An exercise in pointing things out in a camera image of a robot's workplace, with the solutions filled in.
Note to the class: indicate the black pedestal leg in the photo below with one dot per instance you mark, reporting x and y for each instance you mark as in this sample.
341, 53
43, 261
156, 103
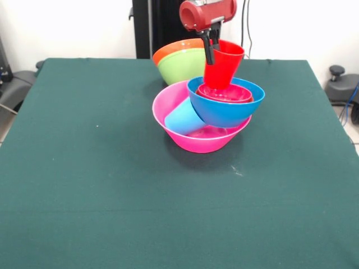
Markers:
340, 89
16, 84

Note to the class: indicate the red cup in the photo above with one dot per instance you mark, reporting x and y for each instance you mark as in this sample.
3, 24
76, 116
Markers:
224, 70

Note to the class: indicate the small crimson bowl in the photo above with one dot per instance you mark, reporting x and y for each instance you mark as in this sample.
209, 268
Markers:
224, 95

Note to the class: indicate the large pink bowl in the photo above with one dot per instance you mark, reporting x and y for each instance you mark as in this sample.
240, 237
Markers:
202, 143

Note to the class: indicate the blue cup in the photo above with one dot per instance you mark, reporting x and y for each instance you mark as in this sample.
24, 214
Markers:
182, 120

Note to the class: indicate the large orange bowl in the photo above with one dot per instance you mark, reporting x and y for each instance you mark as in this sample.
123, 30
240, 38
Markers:
168, 49

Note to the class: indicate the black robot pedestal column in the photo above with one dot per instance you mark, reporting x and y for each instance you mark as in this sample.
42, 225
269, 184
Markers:
160, 28

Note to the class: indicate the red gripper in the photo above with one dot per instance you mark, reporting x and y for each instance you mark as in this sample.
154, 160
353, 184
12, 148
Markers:
207, 15

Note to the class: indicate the green bowl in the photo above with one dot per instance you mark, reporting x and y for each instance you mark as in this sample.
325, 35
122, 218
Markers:
182, 67

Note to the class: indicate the dark green tablecloth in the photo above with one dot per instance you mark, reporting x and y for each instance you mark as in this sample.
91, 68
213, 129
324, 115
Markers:
98, 168

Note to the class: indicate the large blue bowl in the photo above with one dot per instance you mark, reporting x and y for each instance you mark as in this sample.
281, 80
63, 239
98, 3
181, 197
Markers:
224, 115

